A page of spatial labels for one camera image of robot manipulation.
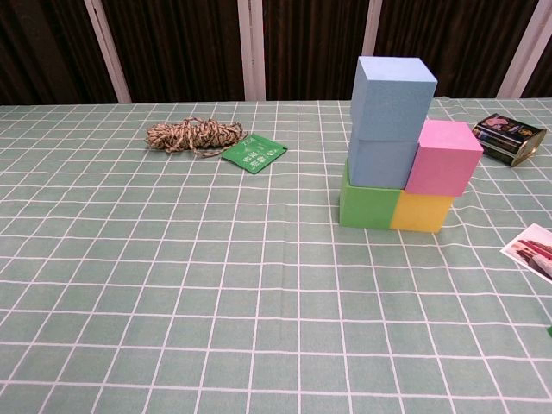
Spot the light blue foam cube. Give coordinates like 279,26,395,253
347,132,418,190
349,55,438,142

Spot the yellow foam cube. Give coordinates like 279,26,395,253
390,189,454,234

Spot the pink foam cube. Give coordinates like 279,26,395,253
405,119,485,198

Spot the green foil sachet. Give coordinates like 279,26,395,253
221,132,289,174

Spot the green foam cube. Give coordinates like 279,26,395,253
338,157,402,229

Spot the brown and white twine bundle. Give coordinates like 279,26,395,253
145,116,243,159

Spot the green checked tablecloth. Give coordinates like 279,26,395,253
0,97,552,414

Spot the dark brown curtain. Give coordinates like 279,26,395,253
0,0,552,107

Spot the white-bordered photo card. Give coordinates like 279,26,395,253
499,223,552,285

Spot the white frame pole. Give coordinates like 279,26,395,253
236,0,265,103
498,0,552,99
84,0,133,104
360,0,380,60

